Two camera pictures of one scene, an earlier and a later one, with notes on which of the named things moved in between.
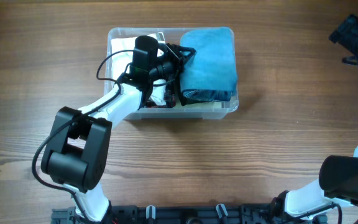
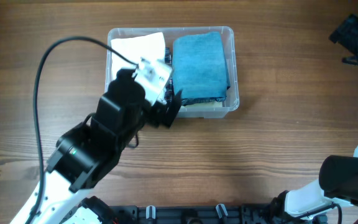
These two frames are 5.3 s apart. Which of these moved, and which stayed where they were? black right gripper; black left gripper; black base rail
Moved: black left gripper
Stayed: black base rail; black right gripper
